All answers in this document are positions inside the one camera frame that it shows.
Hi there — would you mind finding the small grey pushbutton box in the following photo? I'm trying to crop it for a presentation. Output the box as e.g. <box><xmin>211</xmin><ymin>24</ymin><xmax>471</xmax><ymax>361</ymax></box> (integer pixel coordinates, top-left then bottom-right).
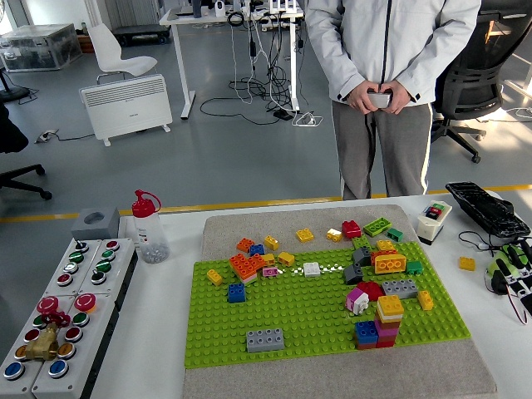
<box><xmin>44</xmin><ymin>239</ymin><xmax>103</xmax><ymax>297</ymax></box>
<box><xmin>77</xmin><ymin>237</ymin><xmax>139</xmax><ymax>311</ymax></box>

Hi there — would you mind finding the large yellow hollow brick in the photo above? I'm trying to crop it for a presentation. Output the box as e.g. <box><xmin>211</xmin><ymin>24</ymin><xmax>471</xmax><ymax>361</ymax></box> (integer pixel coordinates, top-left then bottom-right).
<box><xmin>373</xmin><ymin>254</ymin><xmax>407</xmax><ymax>275</ymax></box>

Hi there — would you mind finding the person's right hand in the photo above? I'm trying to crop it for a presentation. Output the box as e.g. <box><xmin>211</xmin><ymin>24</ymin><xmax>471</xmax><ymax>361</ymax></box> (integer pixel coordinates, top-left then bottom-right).
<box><xmin>347</xmin><ymin>81</ymin><xmax>382</xmax><ymax>116</ymax></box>

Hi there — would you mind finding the red and white wire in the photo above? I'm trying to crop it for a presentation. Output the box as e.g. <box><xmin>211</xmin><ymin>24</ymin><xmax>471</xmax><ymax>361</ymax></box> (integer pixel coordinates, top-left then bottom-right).
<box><xmin>505</xmin><ymin>290</ymin><xmax>530</xmax><ymax>326</ymax></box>

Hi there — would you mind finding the black servo motor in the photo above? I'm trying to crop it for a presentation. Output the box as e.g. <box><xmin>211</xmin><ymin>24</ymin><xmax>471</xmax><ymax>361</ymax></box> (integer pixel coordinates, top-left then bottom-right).
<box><xmin>491</xmin><ymin>273</ymin><xmax>510</xmax><ymax>296</ymax></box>

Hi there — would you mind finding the white desk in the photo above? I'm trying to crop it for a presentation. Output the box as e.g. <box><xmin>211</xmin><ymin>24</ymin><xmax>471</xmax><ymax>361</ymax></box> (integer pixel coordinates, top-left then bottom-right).
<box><xmin>159</xmin><ymin>4</ymin><xmax>311</xmax><ymax>121</ymax></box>

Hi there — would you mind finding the clear bottle with red cap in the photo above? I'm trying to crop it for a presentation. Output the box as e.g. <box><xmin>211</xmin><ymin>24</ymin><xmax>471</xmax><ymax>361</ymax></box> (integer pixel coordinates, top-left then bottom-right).
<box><xmin>131</xmin><ymin>189</ymin><xmax>171</xmax><ymax>264</ymax></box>

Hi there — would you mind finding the lime green long brick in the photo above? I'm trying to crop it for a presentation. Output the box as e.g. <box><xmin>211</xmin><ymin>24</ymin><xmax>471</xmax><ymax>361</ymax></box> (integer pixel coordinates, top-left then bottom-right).
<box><xmin>362</xmin><ymin>217</ymin><xmax>392</xmax><ymax>237</ymax></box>

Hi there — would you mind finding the person's left hand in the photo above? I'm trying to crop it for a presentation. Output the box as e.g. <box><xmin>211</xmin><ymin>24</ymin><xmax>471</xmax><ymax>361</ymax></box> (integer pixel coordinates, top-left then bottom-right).
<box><xmin>381</xmin><ymin>81</ymin><xmax>412</xmax><ymax>116</ymax></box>

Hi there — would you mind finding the black platform cart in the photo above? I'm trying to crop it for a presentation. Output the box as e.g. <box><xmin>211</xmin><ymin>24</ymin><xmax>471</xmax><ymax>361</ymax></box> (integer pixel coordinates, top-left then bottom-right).
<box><xmin>111</xmin><ymin>24</ymin><xmax>171</xmax><ymax>47</ymax></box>

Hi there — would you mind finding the white plastic chair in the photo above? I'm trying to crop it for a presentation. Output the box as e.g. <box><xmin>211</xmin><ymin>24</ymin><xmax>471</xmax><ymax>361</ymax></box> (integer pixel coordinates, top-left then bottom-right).
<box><xmin>86</xmin><ymin>22</ymin><xmax>160</xmax><ymax>86</ymax></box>

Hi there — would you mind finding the black plastic tray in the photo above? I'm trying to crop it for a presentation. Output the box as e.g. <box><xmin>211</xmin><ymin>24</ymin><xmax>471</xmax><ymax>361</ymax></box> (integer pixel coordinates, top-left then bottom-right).
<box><xmin>445</xmin><ymin>181</ymin><xmax>532</xmax><ymax>239</ymax></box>

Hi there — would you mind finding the yellow brick with white base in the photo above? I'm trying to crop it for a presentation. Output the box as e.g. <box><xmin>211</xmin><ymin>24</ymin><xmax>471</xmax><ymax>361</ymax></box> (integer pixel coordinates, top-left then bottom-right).
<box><xmin>377</xmin><ymin>294</ymin><xmax>406</xmax><ymax>323</ymax></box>

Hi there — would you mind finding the red rounded brick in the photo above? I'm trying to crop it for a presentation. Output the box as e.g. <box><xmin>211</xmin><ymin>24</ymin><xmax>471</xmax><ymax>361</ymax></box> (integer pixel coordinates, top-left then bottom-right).
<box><xmin>356</xmin><ymin>281</ymin><xmax>386</xmax><ymax>302</ymax></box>

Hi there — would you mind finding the small white camera device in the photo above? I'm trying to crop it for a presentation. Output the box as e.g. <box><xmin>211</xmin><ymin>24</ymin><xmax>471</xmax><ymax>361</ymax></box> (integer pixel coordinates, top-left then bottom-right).
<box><xmin>367</xmin><ymin>91</ymin><xmax>394</xmax><ymax>111</ymax></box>

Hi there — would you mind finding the dark grey sloped brick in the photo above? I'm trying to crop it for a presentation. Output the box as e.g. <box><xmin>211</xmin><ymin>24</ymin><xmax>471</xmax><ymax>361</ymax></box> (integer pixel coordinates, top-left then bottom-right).
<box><xmin>343</xmin><ymin>263</ymin><xmax>364</xmax><ymax>285</ymax></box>
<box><xmin>352</xmin><ymin>246</ymin><xmax>373</xmax><ymax>267</ymax></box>

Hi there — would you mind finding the grey-brown mat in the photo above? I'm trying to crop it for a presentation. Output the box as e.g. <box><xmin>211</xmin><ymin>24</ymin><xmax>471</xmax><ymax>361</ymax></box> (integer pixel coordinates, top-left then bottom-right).
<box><xmin>181</xmin><ymin>203</ymin><xmax>499</xmax><ymax>399</ymax></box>

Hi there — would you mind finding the grey eight-stud brick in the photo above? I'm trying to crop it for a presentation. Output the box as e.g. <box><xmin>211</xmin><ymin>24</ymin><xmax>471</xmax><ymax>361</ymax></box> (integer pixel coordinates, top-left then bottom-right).
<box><xmin>381</xmin><ymin>278</ymin><xmax>419</xmax><ymax>300</ymax></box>
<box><xmin>246</xmin><ymin>328</ymin><xmax>286</xmax><ymax>353</ymax></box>

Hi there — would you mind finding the white panel heater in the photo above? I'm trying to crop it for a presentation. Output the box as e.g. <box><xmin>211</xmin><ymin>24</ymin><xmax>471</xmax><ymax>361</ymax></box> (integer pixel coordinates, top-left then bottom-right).
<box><xmin>79</xmin><ymin>73</ymin><xmax>175</xmax><ymax>148</ymax></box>

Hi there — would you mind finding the white switch box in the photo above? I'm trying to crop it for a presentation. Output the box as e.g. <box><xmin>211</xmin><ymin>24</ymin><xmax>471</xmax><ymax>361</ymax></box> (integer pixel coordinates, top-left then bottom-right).
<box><xmin>416</xmin><ymin>201</ymin><xmax>453</xmax><ymax>245</ymax></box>

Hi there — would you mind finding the black mesh office chair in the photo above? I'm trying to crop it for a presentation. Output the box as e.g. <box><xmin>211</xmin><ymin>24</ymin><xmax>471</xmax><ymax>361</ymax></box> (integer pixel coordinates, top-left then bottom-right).
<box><xmin>431</xmin><ymin>10</ymin><xmax>532</xmax><ymax>164</ymax></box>

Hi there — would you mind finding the thin black cable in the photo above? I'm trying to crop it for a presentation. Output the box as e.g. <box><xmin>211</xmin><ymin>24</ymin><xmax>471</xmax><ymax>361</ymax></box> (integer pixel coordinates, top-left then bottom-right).
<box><xmin>458</xmin><ymin>230</ymin><xmax>506</xmax><ymax>253</ymax></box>

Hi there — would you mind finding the grey block with round hole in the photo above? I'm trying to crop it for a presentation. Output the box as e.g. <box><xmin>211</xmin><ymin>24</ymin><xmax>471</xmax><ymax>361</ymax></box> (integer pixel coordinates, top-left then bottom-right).
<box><xmin>70</xmin><ymin>206</ymin><xmax>121</xmax><ymax>242</ymax></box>

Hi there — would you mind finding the clear plastic crate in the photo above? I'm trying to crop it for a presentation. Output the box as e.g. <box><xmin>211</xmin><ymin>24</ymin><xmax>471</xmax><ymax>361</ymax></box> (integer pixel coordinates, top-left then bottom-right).
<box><xmin>0</xmin><ymin>23</ymin><xmax>84</xmax><ymax>73</ymax></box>

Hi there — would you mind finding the lime green printed part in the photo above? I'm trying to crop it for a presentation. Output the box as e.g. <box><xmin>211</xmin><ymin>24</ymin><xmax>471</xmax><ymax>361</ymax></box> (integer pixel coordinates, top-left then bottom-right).
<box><xmin>485</xmin><ymin>244</ymin><xmax>525</xmax><ymax>288</ymax></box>

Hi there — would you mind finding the green studded baseplate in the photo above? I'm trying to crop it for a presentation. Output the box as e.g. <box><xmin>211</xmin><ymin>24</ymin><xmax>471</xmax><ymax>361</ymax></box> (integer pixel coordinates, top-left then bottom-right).
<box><xmin>184</xmin><ymin>239</ymin><xmax>472</xmax><ymax>370</ymax></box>

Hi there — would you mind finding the brass valve with red handle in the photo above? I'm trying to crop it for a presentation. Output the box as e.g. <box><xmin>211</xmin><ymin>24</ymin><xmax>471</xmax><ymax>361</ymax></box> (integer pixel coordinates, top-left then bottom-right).
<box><xmin>24</xmin><ymin>310</ymin><xmax>72</xmax><ymax>362</ymax></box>

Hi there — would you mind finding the person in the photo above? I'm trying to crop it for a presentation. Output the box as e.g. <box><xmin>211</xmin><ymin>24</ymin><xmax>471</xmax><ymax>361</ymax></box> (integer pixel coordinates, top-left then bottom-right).
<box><xmin>304</xmin><ymin>0</ymin><xmax>483</xmax><ymax>201</ymax></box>

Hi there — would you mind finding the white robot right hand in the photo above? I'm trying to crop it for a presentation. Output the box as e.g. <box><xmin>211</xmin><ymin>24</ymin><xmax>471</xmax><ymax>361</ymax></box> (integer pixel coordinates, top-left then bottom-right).
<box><xmin>496</xmin><ymin>239</ymin><xmax>532</xmax><ymax>318</ymax></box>

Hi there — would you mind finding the black swivel chair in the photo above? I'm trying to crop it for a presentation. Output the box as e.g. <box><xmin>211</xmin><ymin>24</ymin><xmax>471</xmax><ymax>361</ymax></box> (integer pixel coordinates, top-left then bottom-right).
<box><xmin>0</xmin><ymin>99</ymin><xmax>53</xmax><ymax>200</ymax></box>

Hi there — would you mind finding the orange layered brick stack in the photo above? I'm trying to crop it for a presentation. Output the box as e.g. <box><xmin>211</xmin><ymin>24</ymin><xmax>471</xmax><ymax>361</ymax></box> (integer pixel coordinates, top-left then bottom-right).
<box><xmin>229</xmin><ymin>252</ymin><xmax>267</xmax><ymax>284</ymax></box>

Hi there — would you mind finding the black cable bundle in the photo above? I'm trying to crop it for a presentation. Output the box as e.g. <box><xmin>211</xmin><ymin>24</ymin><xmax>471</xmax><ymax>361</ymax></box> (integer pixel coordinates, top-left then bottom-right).
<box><xmin>199</xmin><ymin>12</ymin><xmax>307</xmax><ymax>126</ymax></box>

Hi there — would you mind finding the black round stand base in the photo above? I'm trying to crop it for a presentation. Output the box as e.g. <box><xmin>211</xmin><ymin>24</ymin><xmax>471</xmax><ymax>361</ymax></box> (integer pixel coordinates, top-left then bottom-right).
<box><xmin>0</xmin><ymin>66</ymin><xmax>32</xmax><ymax>104</ymax></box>

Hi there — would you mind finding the large grey pushbutton box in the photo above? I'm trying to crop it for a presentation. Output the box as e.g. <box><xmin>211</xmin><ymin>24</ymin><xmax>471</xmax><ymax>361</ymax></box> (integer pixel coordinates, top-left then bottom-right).
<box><xmin>0</xmin><ymin>293</ymin><xmax>80</xmax><ymax>395</ymax></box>
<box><xmin>31</xmin><ymin>293</ymin><xmax>121</xmax><ymax>399</ymax></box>

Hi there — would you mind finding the pink and white figure brick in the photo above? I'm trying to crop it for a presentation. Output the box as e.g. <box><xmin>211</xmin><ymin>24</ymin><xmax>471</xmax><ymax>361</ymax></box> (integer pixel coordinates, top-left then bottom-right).
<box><xmin>345</xmin><ymin>287</ymin><xmax>372</xmax><ymax>314</ymax></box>

